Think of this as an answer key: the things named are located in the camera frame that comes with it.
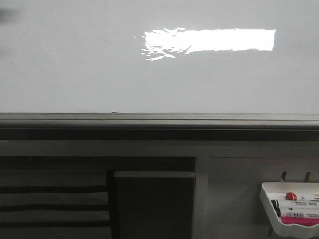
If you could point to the black capped marker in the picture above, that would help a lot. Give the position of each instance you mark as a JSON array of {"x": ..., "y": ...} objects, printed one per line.
[
  {"x": 287, "y": 203},
  {"x": 306, "y": 213}
]

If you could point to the striped grey fabric organizer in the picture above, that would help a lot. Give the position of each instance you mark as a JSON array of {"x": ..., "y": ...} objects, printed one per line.
[{"x": 54, "y": 205}]

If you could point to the white marker tray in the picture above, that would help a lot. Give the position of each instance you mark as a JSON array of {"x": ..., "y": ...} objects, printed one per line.
[{"x": 277, "y": 191}]

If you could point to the dark square panel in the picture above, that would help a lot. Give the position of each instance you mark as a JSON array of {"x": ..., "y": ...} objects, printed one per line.
[{"x": 155, "y": 208}]

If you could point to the left black tray hook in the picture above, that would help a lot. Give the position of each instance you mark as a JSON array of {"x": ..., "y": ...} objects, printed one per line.
[{"x": 283, "y": 176}]

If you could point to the black tray hook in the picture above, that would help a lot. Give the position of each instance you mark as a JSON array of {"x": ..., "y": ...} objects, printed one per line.
[
  {"x": 307, "y": 177},
  {"x": 283, "y": 176}
]

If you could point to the dark whiteboard bottom frame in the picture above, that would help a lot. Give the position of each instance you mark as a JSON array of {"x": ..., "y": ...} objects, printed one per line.
[{"x": 159, "y": 126}]

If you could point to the right black tray hook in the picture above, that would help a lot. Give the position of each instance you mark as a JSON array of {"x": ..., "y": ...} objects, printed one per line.
[{"x": 307, "y": 177}]

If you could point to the lower black capped marker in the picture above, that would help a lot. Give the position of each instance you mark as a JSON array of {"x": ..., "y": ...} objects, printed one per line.
[{"x": 306, "y": 213}]

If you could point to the upper black capped marker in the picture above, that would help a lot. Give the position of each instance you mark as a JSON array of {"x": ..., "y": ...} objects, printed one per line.
[{"x": 287, "y": 203}]

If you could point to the red capped marker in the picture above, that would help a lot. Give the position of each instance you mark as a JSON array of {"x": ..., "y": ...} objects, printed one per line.
[{"x": 291, "y": 196}]

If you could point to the white whiteboard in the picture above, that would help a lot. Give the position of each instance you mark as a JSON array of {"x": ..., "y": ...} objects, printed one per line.
[{"x": 159, "y": 56}]

